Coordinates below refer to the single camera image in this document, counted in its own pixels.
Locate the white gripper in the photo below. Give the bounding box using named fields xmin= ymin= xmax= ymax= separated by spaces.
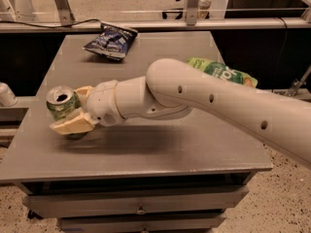
xmin=50 ymin=80 xmax=125 ymax=135

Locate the green soda can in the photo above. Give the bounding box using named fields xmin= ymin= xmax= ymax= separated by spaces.
xmin=46 ymin=85 xmax=86 ymax=140

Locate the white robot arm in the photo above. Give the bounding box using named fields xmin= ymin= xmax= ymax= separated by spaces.
xmin=46 ymin=58 xmax=311 ymax=166

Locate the dark blue chip bag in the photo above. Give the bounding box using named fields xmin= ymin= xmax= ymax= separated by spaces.
xmin=83 ymin=21 xmax=138 ymax=60

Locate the white cylinder at left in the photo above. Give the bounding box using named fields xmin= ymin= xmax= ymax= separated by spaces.
xmin=0 ymin=83 xmax=17 ymax=107

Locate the upper grey drawer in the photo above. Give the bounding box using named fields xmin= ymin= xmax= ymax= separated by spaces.
xmin=23 ymin=185 xmax=249 ymax=218

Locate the grey drawer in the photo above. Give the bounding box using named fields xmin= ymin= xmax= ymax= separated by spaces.
xmin=58 ymin=213 xmax=225 ymax=233
xmin=23 ymin=185 xmax=249 ymax=218

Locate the grey drawer cabinet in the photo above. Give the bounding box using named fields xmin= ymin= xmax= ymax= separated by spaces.
xmin=0 ymin=31 xmax=273 ymax=233

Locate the lower grey drawer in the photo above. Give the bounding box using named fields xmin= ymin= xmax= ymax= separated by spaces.
xmin=58 ymin=213 xmax=225 ymax=233

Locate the green snack bag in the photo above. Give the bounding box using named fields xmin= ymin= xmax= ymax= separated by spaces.
xmin=187 ymin=57 xmax=258 ymax=87

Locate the black cable on rail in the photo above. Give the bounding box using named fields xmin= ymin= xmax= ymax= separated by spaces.
xmin=0 ymin=18 xmax=101 ymax=29

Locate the left metal bracket post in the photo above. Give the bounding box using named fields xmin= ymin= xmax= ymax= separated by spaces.
xmin=54 ymin=0 xmax=75 ymax=26

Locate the metal bracket post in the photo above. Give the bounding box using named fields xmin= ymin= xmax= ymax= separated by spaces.
xmin=186 ymin=0 xmax=198 ymax=26
xmin=54 ymin=0 xmax=75 ymax=26

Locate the centre metal bracket post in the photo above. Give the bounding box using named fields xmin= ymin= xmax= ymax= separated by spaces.
xmin=186 ymin=0 xmax=198 ymax=26

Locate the metal frame rail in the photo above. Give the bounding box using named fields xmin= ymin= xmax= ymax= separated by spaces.
xmin=0 ymin=17 xmax=311 ymax=33

